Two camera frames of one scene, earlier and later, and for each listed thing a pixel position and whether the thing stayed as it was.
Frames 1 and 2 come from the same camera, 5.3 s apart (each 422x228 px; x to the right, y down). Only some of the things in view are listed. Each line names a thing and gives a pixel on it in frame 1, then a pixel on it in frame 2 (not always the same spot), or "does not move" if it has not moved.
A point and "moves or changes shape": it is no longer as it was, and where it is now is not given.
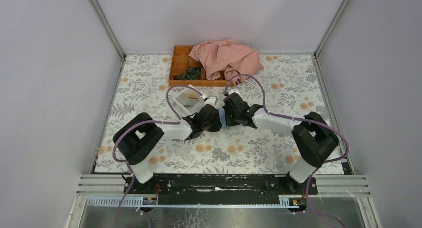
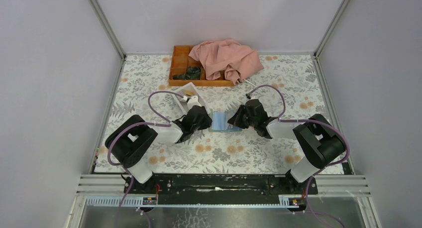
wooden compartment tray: [181, 59] does not move
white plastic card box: [189, 97] moves or changes shape
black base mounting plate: [220, 188] does not move
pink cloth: [237, 61] does not move
